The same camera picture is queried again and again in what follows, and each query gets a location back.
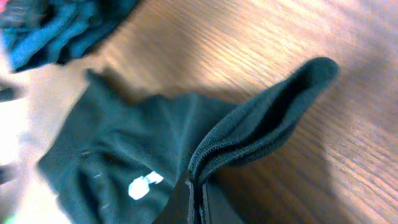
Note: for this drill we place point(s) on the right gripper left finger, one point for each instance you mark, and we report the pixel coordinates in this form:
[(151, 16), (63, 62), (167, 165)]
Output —
[(179, 208)]

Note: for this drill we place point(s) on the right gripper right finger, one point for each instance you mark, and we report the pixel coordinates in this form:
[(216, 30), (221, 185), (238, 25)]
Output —
[(216, 207)]

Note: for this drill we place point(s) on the navy printed folded t-shirt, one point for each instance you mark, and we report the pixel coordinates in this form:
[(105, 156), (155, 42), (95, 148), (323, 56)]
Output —
[(39, 32)]

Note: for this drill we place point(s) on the black t-shirt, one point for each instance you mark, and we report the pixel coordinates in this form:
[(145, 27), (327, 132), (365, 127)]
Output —
[(113, 162)]

